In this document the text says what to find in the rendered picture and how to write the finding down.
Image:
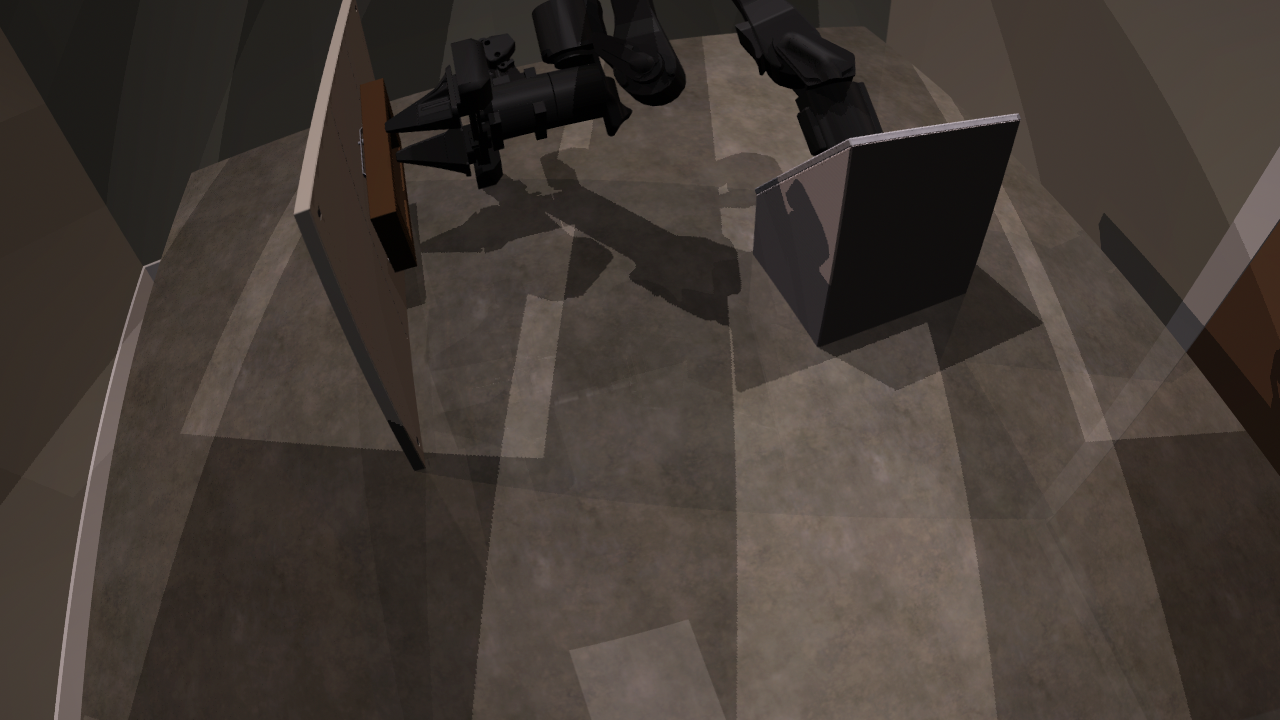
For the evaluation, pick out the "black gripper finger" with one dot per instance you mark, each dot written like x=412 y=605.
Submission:
x=437 y=110
x=446 y=150

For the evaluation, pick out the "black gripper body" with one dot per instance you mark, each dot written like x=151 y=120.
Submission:
x=509 y=110

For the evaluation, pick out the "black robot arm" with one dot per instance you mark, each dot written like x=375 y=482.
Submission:
x=572 y=36

